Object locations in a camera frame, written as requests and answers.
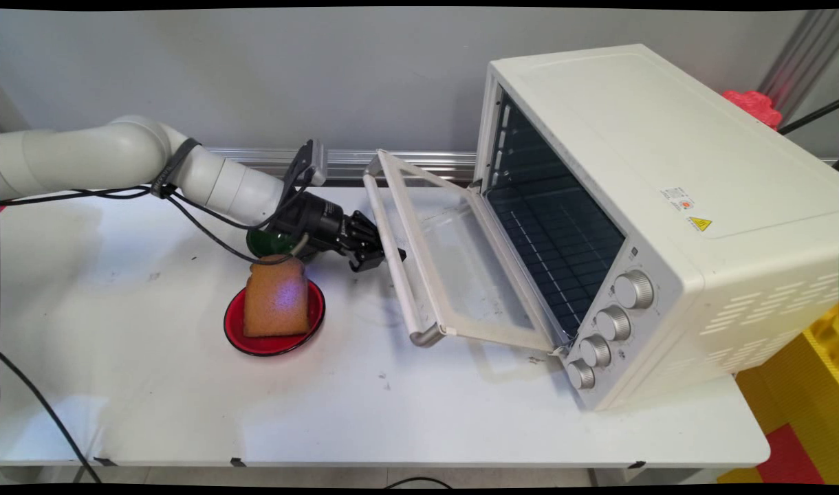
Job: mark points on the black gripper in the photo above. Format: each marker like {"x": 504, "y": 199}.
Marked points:
{"x": 320, "y": 216}

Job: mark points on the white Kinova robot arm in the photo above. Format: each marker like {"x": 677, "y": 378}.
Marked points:
{"x": 117, "y": 155}

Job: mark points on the green glazed bowl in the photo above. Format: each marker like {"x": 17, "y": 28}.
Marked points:
{"x": 265, "y": 242}

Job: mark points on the toast slice sponge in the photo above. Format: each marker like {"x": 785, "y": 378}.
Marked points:
{"x": 275, "y": 299}

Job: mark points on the red plate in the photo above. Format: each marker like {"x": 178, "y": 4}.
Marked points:
{"x": 275, "y": 344}

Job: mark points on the silver oven knob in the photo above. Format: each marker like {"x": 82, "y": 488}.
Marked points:
{"x": 613, "y": 323}
{"x": 595, "y": 350}
{"x": 633, "y": 289}
{"x": 580, "y": 375}

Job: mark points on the white label sticker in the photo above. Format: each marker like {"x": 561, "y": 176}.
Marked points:
{"x": 677, "y": 199}

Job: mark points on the yellow warning sticker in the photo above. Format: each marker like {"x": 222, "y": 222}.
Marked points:
{"x": 699, "y": 224}

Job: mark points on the cream toaster oven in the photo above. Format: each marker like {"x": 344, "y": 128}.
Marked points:
{"x": 701, "y": 172}

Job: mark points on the red plastic object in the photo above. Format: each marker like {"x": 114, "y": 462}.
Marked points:
{"x": 753, "y": 106}

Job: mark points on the yellow foam floor mat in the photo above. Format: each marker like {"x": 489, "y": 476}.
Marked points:
{"x": 791, "y": 385}

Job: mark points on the red foam floor mat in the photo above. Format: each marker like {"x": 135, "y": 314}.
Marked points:
{"x": 791, "y": 457}

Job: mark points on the aluminium profile rail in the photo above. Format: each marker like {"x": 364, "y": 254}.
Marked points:
{"x": 351, "y": 163}

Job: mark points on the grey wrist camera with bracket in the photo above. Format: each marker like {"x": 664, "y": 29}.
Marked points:
{"x": 316, "y": 161}

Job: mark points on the aluminium profile post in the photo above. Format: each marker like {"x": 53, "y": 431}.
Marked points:
{"x": 801, "y": 62}

